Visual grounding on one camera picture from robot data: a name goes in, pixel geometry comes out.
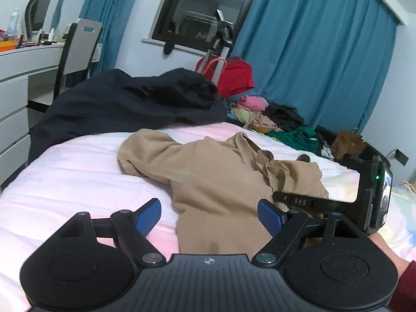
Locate tan sweatshirt with logo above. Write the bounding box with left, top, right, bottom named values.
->
left=118, top=129, right=329, bottom=257

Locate metal clothes rack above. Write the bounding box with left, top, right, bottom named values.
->
left=195, top=9, right=233, bottom=85

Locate person's right hand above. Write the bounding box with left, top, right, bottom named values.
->
left=369, top=232, right=410, bottom=277

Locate black sofa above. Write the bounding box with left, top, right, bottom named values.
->
left=315, top=125, right=391, bottom=170

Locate brown paper bag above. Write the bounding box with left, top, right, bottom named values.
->
left=331, top=130, right=367, bottom=161

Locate green garment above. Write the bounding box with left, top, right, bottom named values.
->
left=266, top=127, right=323, bottom=155

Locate dark red sleeve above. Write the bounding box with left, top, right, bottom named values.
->
left=388, top=261, right=416, bottom=312

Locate black garment on sofa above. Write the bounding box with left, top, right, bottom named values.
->
left=262, top=103, right=305, bottom=132

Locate beige garment on sofa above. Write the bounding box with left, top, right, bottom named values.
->
left=229, top=103, right=283, bottom=134

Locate pink garment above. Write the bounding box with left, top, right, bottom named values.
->
left=236, top=95, right=269, bottom=112

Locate dark navy garment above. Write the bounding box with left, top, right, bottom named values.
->
left=28, top=68, right=228, bottom=162

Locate red garment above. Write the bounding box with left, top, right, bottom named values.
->
left=195, top=56, right=255, bottom=98

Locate blue curtain right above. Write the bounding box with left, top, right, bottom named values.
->
left=232, top=0, right=398, bottom=132

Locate blue curtain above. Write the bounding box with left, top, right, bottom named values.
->
left=80, top=0, right=135, bottom=75
left=232, top=0, right=398, bottom=132

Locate white dresser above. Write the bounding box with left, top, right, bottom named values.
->
left=0, top=44, right=63, bottom=183

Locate grey chair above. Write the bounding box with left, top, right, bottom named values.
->
left=27, top=17, right=104, bottom=113

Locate dark window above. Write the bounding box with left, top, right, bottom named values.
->
left=152, top=0, right=252, bottom=51

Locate blue curtain left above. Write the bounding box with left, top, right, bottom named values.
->
left=80, top=0, right=135, bottom=75

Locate white bottle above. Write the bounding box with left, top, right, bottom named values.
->
left=6, top=9, right=20, bottom=37

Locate mirror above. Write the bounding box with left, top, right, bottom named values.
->
left=24, top=0, right=64, bottom=40

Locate wall power socket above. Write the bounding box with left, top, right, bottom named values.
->
left=394, top=149, right=409, bottom=166

